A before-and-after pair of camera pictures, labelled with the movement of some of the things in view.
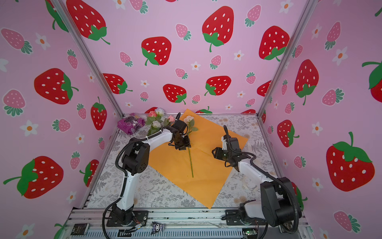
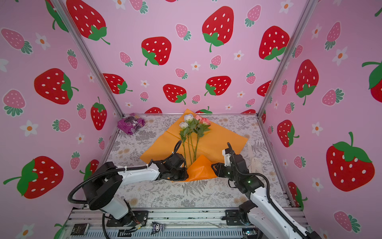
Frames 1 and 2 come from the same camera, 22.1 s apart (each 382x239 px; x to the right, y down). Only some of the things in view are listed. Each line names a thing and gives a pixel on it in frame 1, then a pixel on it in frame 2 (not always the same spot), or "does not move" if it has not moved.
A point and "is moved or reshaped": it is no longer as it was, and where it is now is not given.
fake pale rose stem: [159, 112] to [198, 129]
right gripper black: [218, 152] to [218, 170]
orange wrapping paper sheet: [195, 171] is moved or reshaped
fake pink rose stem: [152, 117] to [203, 124]
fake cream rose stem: [155, 126] is moved or reshaped
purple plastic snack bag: [131, 124] does not move
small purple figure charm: [156, 227] does not move
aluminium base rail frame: [92, 223] does not move
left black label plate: [79, 229] does not move
